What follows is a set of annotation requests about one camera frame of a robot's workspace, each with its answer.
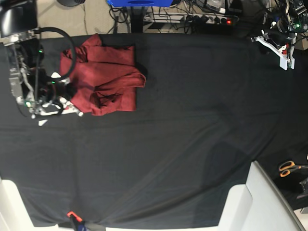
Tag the black table cloth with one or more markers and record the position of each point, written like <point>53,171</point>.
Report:
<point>210,106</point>

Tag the white power strip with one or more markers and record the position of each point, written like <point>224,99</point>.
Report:
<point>208,18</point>

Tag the red long-sleeve T-shirt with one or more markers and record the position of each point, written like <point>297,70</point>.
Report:
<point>105,78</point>

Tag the orange black clamp bottom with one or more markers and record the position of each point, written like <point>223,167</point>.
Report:
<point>78,224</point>

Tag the blue box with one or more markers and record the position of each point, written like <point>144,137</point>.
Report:
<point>131,3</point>

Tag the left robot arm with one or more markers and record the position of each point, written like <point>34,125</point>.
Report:
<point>283,23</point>

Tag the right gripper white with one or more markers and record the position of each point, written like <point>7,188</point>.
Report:
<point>42,112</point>

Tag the black table stand post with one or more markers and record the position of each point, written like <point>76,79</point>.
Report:
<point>136,18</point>

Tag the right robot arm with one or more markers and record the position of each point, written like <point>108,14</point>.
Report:
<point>43,96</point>

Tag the yellow-handled scissors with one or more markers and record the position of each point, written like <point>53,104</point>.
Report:
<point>288,167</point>

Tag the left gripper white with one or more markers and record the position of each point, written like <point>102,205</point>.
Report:
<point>282,44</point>

